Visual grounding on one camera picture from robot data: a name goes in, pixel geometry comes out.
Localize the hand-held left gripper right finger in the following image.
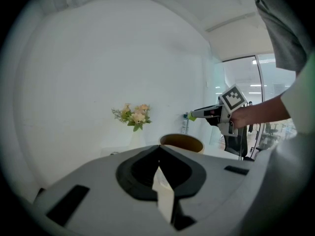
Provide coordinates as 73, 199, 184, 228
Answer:
158, 144, 262, 235

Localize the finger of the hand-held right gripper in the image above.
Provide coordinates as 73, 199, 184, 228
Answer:
190, 105, 222, 119

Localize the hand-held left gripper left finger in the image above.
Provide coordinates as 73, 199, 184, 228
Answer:
31, 144, 173, 236

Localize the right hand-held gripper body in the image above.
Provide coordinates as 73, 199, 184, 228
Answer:
216, 83, 248, 137

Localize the person's right forearm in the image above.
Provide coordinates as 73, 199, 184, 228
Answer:
247, 93, 292, 127

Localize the person's right hand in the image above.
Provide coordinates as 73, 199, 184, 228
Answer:
229, 105, 251, 130

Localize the clear water bottle black cap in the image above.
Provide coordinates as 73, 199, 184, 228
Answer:
182, 112, 190, 134

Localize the white patterned storage bucket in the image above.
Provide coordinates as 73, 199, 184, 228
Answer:
159, 133, 205, 154

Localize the white table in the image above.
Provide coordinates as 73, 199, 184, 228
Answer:
100, 141, 247, 162

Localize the black high-back office chair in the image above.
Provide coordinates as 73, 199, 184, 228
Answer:
222, 126, 249, 158

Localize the white vase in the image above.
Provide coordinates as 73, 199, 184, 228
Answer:
130, 129, 146, 148

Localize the yellow flower bouquet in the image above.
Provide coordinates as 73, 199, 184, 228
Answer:
112, 103, 152, 132

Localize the grey sweatshirt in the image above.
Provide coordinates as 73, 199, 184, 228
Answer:
250, 0, 315, 135

